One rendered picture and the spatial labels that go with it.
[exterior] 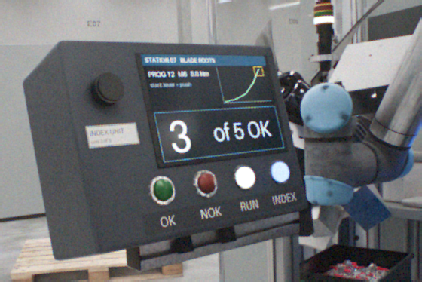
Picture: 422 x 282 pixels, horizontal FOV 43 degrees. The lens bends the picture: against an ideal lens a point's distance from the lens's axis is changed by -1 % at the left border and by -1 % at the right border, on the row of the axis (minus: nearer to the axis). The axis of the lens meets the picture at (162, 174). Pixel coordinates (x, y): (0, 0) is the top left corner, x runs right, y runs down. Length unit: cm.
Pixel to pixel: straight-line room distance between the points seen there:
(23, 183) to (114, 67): 604
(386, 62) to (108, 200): 130
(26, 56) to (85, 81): 606
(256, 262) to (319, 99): 184
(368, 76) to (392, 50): 10
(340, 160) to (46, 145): 50
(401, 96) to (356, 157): 12
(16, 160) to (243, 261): 423
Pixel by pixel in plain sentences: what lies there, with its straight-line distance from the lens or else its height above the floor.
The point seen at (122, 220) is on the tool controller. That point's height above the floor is 110.
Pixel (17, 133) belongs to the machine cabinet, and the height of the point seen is 102.
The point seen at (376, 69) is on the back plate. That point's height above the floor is 127.
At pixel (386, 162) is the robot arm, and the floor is 108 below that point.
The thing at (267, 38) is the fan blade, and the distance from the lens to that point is 158.
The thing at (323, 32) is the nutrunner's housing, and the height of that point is 135.
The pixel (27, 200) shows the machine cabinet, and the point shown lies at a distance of 655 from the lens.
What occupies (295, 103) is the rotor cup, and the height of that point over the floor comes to 119.
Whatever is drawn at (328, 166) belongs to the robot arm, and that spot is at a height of 109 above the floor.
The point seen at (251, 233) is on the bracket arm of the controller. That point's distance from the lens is 65.
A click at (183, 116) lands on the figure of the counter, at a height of 118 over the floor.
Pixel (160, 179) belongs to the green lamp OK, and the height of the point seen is 113.
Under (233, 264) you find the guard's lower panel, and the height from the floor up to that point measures 40.
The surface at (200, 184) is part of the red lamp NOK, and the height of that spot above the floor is 112.
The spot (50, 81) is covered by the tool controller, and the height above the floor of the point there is 122.
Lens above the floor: 119
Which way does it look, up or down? 7 degrees down
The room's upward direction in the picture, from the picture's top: 3 degrees counter-clockwise
